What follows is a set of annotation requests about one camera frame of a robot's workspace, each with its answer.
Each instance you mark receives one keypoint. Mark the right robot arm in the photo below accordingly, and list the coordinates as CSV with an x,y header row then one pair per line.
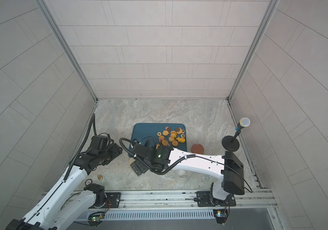
x,y
226,168

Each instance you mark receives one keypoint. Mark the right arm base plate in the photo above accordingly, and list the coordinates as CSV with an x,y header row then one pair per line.
x,y
205,199

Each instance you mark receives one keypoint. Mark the clear cookie jar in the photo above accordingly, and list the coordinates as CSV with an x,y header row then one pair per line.
x,y
181,174

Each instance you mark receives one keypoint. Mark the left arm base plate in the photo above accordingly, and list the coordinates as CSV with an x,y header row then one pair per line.
x,y
110,200

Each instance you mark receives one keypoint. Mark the aluminium rail frame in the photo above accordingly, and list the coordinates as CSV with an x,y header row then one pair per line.
x,y
175,204

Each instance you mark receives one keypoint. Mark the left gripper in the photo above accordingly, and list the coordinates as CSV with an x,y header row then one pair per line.
x,y
117,151

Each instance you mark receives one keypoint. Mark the left circuit board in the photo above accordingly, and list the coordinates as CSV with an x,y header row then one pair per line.
x,y
95,219

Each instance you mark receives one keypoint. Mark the swirl orange cookie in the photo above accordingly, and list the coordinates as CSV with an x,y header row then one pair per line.
x,y
173,134

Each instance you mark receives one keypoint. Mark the right circuit board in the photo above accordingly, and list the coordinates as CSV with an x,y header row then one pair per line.
x,y
221,215

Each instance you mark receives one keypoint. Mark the circuit board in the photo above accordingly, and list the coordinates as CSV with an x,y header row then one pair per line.
x,y
95,219
221,215

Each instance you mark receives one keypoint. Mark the blue tray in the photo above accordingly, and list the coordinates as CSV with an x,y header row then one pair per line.
x,y
148,131

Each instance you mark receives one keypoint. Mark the beige lid jar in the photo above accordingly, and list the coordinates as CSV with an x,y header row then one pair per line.
x,y
131,160

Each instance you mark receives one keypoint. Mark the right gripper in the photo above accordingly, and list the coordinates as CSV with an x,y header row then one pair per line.
x,y
141,166

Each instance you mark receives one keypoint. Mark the fish shaped orange cookie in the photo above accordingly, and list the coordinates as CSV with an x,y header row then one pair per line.
x,y
181,140

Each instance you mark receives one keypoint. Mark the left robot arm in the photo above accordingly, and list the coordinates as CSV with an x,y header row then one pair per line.
x,y
51,213

